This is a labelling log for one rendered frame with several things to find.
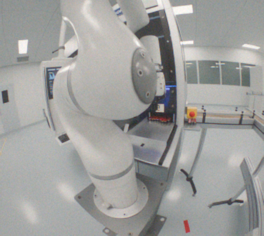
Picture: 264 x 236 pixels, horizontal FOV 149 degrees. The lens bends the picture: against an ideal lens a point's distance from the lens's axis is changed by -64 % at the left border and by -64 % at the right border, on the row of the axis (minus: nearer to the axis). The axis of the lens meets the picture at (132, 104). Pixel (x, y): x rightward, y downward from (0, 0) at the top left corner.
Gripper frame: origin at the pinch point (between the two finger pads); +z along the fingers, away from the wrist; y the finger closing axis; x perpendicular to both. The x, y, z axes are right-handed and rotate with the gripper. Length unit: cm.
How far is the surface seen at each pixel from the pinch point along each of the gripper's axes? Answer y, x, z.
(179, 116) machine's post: -8.9, -28.2, 13.6
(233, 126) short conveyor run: -58, -39, 23
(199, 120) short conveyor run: -25, -39, 20
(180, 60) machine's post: -10.7, -28.1, -25.0
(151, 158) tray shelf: -1.7, 8.8, 22.3
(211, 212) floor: -70, -5, 110
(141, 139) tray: 8.6, -2.1, 20.4
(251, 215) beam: -85, 21, 64
